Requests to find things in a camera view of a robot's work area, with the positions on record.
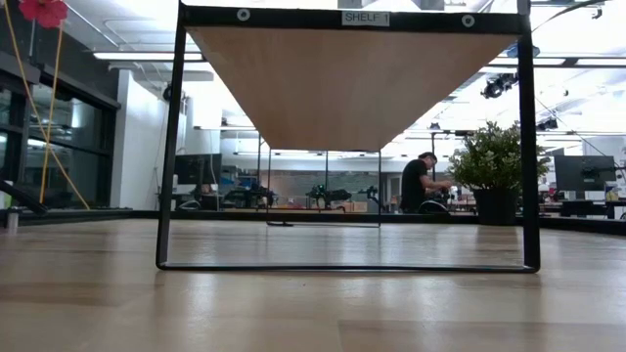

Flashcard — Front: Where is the wooden board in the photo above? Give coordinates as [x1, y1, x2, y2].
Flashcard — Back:
[155, 0, 543, 275]

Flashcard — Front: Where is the black table frame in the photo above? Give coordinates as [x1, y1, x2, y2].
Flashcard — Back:
[0, 207, 626, 237]

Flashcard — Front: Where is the black slanted bar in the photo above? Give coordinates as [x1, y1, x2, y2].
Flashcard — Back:
[0, 178, 50, 217]

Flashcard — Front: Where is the small grey post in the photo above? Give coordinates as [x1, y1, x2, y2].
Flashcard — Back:
[5, 205, 21, 235]

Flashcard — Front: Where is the black computer monitor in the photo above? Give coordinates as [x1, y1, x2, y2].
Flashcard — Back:
[174, 153, 224, 186]
[554, 154, 617, 193]

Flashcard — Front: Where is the black hanging spot fixture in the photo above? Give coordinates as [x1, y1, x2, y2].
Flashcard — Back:
[481, 71, 519, 101]

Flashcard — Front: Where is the potted green plant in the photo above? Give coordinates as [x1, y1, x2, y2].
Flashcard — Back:
[447, 120, 552, 227]

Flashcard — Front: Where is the long yellow cable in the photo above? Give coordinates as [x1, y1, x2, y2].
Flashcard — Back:
[2, 0, 92, 211]

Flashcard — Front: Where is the ceiling light strip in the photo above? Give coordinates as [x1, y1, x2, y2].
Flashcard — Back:
[92, 51, 204, 63]

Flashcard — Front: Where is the red poppy flower bunch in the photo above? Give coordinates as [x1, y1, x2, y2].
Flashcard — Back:
[18, 0, 69, 29]

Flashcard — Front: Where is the blue flower bunch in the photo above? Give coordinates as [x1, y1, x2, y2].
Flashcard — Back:
[506, 42, 542, 59]

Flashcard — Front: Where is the person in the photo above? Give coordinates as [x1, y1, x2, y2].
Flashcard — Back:
[399, 151, 454, 215]

